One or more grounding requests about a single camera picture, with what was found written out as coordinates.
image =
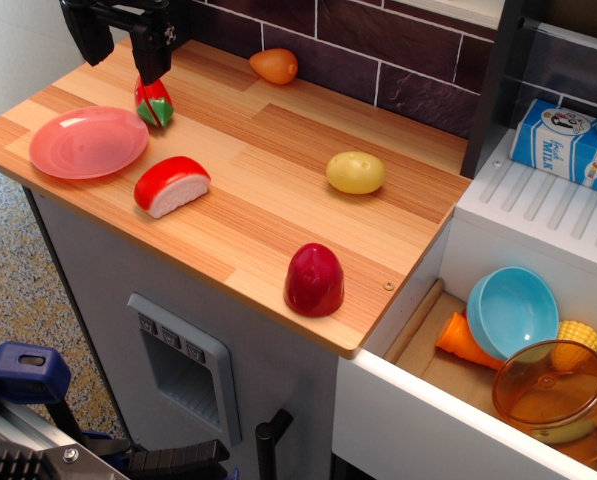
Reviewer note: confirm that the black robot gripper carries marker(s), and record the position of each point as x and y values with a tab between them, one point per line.
152	34

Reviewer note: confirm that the yellow toy potato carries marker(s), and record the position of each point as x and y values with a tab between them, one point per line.
355	172

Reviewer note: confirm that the pink plastic plate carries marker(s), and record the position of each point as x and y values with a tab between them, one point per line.
88	142

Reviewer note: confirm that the red green toy pepper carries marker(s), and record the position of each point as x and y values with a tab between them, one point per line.
153	102

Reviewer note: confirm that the red white toy sushi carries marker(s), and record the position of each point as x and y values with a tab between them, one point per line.
170	184

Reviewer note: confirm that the orange toy fruit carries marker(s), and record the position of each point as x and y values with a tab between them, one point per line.
278	66

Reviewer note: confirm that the dark red toy half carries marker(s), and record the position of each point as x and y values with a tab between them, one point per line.
314	284

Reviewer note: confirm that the grey ice dispenser panel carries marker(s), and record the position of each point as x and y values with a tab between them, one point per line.
192	371

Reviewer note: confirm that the blue clamp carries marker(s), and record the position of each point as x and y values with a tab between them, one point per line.
31	374

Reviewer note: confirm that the black clamp grip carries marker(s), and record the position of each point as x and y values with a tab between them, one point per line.
199	461

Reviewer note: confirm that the orange toy cone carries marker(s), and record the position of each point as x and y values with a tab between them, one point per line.
456	338

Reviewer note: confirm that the blue white milk carton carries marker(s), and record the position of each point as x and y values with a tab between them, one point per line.
558	141

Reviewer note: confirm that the white toy sink unit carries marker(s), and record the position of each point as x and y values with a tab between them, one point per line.
518	257

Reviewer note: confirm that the light blue plastic bowl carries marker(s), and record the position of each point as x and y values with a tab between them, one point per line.
511	309

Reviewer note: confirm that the yellow toy corn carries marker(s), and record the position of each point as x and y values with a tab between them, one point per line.
575	340

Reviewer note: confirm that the orange transparent plastic pot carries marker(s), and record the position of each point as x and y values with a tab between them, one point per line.
557	408

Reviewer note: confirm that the black fridge door handle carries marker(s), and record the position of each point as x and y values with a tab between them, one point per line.
267	436

